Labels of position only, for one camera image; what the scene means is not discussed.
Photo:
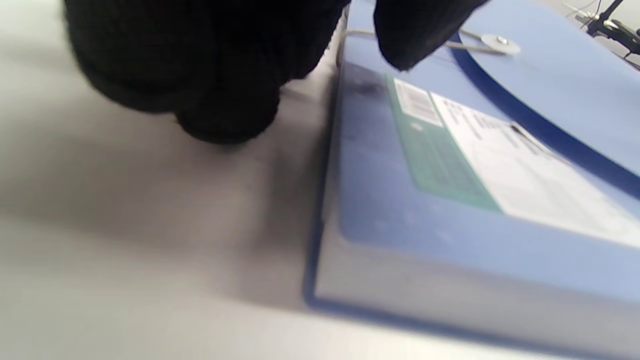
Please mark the person's left hand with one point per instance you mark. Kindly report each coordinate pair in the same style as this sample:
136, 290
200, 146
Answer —
200, 60

